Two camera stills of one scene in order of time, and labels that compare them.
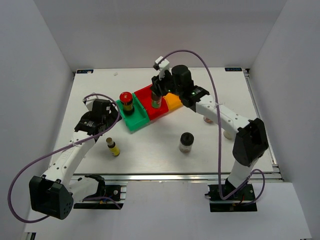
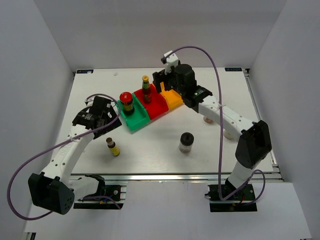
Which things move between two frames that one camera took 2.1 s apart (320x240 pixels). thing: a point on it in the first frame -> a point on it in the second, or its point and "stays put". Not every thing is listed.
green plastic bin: (139, 119) stays put
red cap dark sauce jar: (126, 97) stays put
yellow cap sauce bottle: (156, 101) -> (147, 93)
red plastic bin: (145, 96) stays put
